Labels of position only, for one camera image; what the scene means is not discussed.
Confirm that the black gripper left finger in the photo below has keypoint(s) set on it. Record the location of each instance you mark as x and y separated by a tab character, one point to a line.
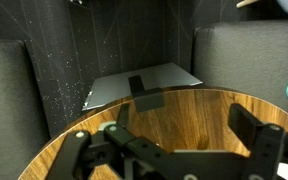
81	153

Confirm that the dark grey chair left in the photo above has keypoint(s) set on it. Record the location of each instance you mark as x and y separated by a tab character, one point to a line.
22	119

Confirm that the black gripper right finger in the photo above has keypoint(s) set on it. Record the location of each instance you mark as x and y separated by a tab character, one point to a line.
267	143

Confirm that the round wooden table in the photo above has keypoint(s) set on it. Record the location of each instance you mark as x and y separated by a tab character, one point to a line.
191	119

